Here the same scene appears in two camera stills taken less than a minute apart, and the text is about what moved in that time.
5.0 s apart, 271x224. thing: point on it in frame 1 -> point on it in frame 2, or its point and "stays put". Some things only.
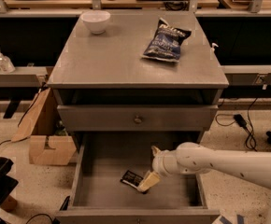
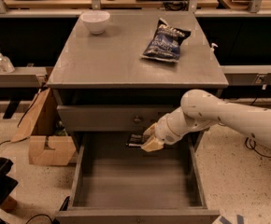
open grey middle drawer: x=99 y=197 stays put
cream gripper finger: x=155 y=150 -> x=150 y=132
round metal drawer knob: x=137 y=120 stays put
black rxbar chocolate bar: x=132 y=179 -> x=135 y=140
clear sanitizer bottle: x=4 y=63 stays put
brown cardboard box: x=43 y=128 stays put
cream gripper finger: x=149 y=179 -> x=152 y=146
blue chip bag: x=165 y=43 stays put
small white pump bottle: x=212 y=50 stays put
